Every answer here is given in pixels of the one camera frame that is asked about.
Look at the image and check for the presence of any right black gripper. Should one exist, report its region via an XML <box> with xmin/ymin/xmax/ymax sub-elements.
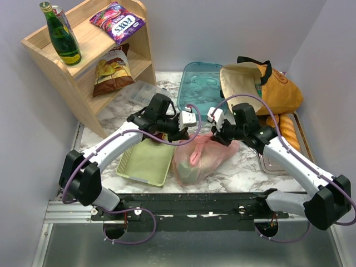
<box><xmin>211</xmin><ymin>117</ymin><xmax>247</xmax><ymax>146</ymax></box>

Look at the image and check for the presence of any pink plastic grocery bag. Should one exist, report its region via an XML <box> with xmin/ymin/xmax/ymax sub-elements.
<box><xmin>172</xmin><ymin>133</ymin><xmax>240</xmax><ymax>186</ymax></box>

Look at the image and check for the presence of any orange tote bag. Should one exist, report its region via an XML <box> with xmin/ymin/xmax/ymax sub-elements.
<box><xmin>220</xmin><ymin>56</ymin><xmax>303</xmax><ymax>114</ymax></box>

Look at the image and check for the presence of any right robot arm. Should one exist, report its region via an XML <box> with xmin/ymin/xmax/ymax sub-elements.
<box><xmin>207</xmin><ymin>103</ymin><xmax>352</xmax><ymax>230</ymax></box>

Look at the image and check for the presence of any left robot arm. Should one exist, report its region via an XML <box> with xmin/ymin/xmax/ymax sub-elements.
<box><xmin>59</xmin><ymin>93</ymin><xmax>196</xmax><ymax>220</ymax></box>

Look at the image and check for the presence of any red apple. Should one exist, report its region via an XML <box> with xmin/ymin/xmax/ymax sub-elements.
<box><xmin>155</xmin><ymin>133</ymin><xmax>165</xmax><ymax>140</ymax></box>

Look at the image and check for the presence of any light green plastic basket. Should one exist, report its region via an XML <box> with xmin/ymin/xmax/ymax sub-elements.
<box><xmin>116</xmin><ymin>139</ymin><xmax>175</xmax><ymax>187</ymax></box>

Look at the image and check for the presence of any small round bread roll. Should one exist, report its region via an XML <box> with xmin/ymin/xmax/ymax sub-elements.
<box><xmin>266</xmin><ymin>115</ymin><xmax>280</xmax><ymax>128</ymax></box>

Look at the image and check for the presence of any clear plastic compartment box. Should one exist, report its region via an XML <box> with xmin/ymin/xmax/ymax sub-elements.
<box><xmin>125</xmin><ymin>81</ymin><xmax>171</xmax><ymax>107</ymax></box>

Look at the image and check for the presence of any teal transparent plastic container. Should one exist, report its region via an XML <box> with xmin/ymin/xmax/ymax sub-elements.
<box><xmin>177</xmin><ymin>62</ymin><xmax>224</xmax><ymax>122</ymax></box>

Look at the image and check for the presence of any colourful snack packet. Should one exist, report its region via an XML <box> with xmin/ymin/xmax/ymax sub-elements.
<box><xmin>255</xmin><ymin>82</ymin><xmax>262</xmax><ymax>97</ymax></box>

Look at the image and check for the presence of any long baguette bread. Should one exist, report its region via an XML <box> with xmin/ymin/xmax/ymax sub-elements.
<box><xmin>279</xmin><ymin>114</ymin><xmax>301</xmax><ymax>152</ymax></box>

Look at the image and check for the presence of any silver metal tray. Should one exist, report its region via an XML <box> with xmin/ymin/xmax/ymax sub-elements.
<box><xmin>257</xmin><ymin>111</ymin><xmax>314</xmax><ymax>175</ymax></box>

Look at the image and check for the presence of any brown potato chips bag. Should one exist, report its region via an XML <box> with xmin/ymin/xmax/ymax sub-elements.
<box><xmin>92</xmin><ymin>43</ymin><xmax>135</xmax><ymax>97</ymax></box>

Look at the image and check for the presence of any wooden shelf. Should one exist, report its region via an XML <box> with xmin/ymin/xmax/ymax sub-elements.
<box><xmin>21</xmin><ymin>1</ymin><xmax>156</xmax><ymax>138</ymax></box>

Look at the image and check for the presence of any purple Fox's candy bag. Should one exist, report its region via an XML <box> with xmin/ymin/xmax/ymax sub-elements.
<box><xmin>90</xmin><ymin>2</ymin><xmax>145</xmax><ymax>45</ymax></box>

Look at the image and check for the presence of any green glass bottle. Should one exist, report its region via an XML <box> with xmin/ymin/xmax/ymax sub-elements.
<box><xmin>39</xmin><ymin>1</ymin><xmax>82</xmax><ymax>66</ymax></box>

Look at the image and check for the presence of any red silver soda can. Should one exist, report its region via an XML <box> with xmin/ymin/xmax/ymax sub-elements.
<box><xmin>52</xmin><ymin>5</ymin><xmax>73</xmax><ymax>34</ymax></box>

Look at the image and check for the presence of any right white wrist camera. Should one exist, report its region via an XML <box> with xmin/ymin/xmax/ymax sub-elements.
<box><xmin>207</xmin><ymin>107</ymin><xmax>225</xmax><ymax>131</ymax></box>

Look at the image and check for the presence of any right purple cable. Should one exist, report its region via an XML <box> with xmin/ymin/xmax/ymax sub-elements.
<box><xmin>215</xmin><ymin>93</ymin><xmax>356</xmax><ymax>243</ymax></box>

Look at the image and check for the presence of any purple cable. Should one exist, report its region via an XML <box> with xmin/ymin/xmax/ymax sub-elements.
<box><xmin>215</xmin><ymin>93</ymin><xmax>356</xmax><ymax>243</ymax></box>
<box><xmin>61</xmin><ymin>104</ymin><xmax>202</xmax><ymax>245</ymax></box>

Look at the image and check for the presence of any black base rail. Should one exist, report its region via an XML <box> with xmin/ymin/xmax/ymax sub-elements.
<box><xmin>91</xmin><ymin>192</ymin><xmax>288</xmax><ymax>232</ymax></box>

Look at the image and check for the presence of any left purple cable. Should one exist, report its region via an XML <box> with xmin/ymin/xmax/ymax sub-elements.
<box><xmin>61</xmin><ymin>104</ymin><xmax>202</xmax><ymax>245</ymax></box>

